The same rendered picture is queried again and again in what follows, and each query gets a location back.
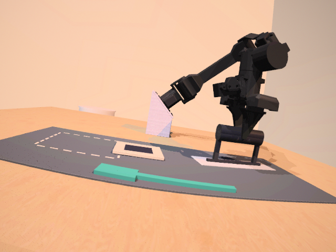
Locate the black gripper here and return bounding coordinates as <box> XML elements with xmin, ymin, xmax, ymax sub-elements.
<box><xmin>220</xmin><ymin>70</ymin><xmax>279</xmax><ymax>139</ymax></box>

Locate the cream tile with dark rectangle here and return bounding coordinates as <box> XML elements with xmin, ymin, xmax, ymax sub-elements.
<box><xmin>113</xmin><ymin>141</ymin><xmax>164</xmax><ymax>160</ymax></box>

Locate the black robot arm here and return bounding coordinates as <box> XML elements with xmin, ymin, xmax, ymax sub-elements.
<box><xmin>158</xmin><ymin>32</ymin><xmax>290</xmax><ymax>112</ymax></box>

